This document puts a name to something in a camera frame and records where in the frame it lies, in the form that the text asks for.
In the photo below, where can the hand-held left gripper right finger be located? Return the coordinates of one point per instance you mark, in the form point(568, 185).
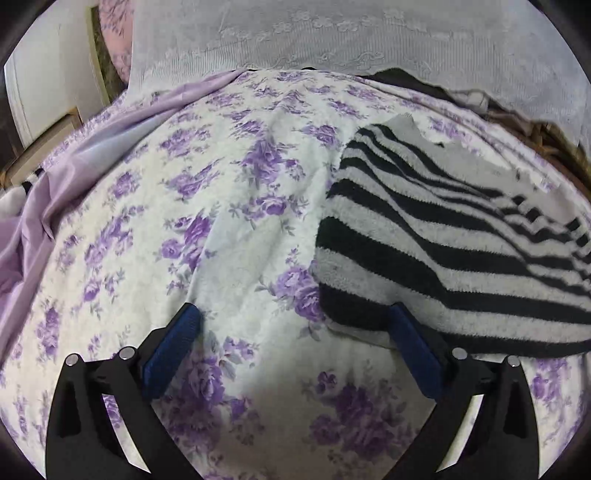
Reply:
point(415, 355)

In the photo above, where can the lilac satin cloth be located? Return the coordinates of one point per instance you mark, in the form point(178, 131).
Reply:
point(115, 134)

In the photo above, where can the pink floral pillow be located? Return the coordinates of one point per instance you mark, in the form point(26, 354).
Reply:
point(115, 27)

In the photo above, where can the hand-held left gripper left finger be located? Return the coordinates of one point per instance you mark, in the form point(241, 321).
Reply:
point(171, 346)

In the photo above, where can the black grey striped sweater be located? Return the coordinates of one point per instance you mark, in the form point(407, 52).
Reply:
point(415, 240)

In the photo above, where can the white lace cloth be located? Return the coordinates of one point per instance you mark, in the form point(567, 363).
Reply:
point(369, 37)

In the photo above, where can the purple floral bedsheet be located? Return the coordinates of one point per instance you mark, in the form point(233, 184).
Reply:
point(231, 230)

